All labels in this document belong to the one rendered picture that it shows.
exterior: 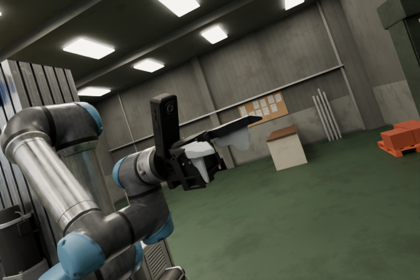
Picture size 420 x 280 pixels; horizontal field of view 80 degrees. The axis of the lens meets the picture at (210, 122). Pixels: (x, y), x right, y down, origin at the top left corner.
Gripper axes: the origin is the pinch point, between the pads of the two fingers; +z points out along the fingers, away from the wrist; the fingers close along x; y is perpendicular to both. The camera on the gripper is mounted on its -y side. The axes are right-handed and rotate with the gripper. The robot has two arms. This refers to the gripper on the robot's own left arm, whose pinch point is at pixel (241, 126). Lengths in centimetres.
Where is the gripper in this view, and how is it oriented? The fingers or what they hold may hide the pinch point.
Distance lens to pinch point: 37.6
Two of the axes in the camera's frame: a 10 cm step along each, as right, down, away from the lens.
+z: 7.3, -2.7, -6.3
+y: 4.0, 9.2, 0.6
